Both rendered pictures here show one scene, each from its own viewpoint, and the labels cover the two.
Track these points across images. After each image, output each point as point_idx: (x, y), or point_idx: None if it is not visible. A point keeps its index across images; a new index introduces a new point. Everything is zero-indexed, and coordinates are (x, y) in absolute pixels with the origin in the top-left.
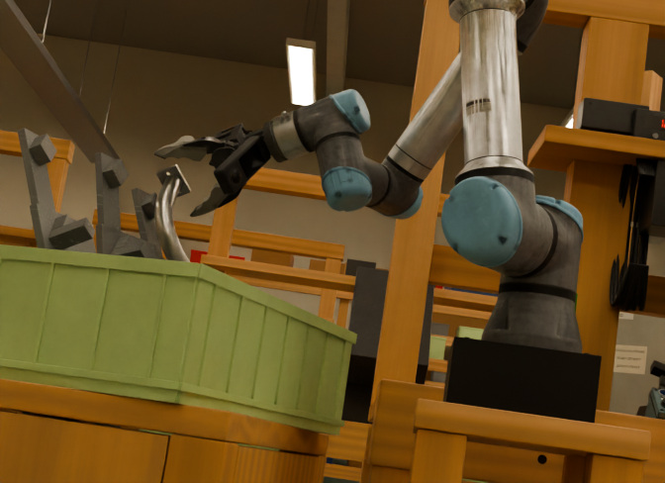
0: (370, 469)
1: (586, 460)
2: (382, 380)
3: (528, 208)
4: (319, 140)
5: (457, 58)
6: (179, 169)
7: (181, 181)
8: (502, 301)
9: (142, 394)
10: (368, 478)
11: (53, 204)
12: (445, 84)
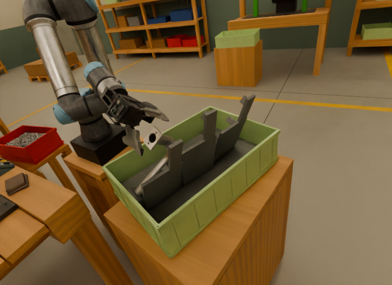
0: (84, 225)
1: None
2: (76, 193)
3: None
4: None
5: (57, 39)
6: (151, 128)
7: (150, 135)
8: (102, 120)
9: None
10: (77, 236)
11: (238, 118)
12: (64, 52)
